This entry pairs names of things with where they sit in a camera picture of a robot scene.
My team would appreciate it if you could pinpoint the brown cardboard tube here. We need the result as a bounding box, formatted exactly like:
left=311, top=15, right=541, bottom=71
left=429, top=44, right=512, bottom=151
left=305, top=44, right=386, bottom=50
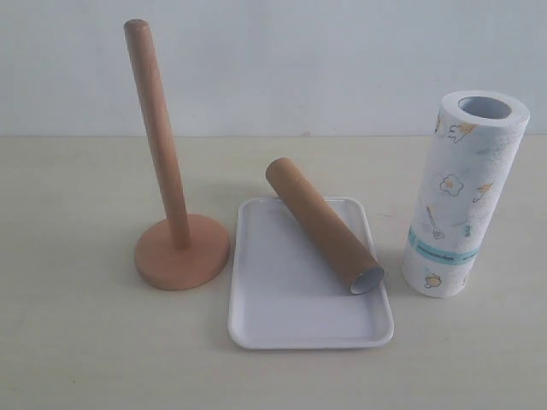
left=265, top=157, right=385, bottom=295

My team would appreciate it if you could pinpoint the printed white paper towel roll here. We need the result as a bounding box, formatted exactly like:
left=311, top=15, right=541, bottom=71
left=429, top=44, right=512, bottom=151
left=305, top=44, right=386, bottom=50
left=402, top=91, right=530, bottom=298

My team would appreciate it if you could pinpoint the wooden paper towel holder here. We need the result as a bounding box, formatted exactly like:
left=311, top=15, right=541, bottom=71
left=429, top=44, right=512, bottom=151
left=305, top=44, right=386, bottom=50
left=124, top=19, right=230, bottom=290

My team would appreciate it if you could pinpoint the white rectangular plastic tray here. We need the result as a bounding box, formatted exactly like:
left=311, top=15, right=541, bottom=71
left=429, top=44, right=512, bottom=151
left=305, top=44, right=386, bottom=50
left=227, top=197, right=394, bottom=349

